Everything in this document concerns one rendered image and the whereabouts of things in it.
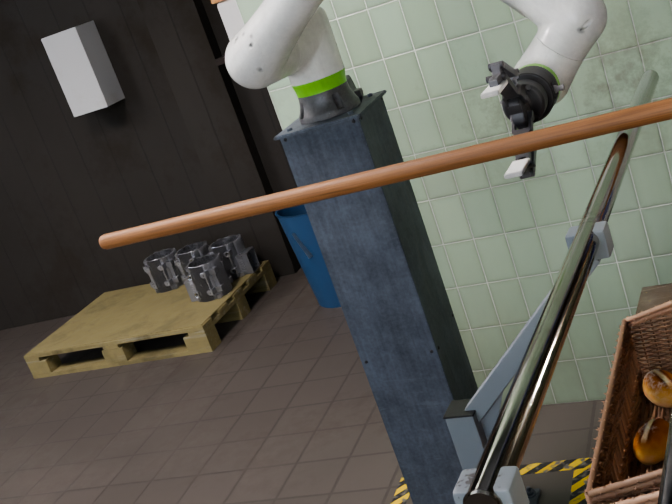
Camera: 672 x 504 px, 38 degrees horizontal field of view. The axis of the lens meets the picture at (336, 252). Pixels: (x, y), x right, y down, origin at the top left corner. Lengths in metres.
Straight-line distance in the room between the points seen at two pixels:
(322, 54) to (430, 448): 1.01
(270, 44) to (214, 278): 2.89
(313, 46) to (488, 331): 1.28
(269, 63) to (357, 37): 0.86
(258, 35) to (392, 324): 0.76
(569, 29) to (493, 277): 1.35
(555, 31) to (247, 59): 0.65
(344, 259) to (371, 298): 0.11
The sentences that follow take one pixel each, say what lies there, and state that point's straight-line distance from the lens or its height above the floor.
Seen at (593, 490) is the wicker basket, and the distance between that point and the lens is 1.47.
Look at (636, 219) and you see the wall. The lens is 2.88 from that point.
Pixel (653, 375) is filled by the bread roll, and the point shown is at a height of 0.64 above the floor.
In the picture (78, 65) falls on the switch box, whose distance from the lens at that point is 5.31.
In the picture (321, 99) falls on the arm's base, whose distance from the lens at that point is 2.22.
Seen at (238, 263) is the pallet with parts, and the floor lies 0.21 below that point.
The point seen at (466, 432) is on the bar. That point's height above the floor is 0.93.
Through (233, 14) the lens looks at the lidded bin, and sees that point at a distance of 4.52.
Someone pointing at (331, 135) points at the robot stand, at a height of 1.17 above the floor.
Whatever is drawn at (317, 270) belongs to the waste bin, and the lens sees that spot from 4.49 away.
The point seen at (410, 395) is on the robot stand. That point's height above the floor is 0.49.
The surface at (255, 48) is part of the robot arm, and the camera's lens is 2.06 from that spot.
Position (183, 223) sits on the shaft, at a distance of 1.77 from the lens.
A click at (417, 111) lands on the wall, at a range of 2.90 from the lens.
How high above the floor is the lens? 1.57
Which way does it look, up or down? 17 degrees down
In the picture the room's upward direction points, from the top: 20 degrees counter-clockwise
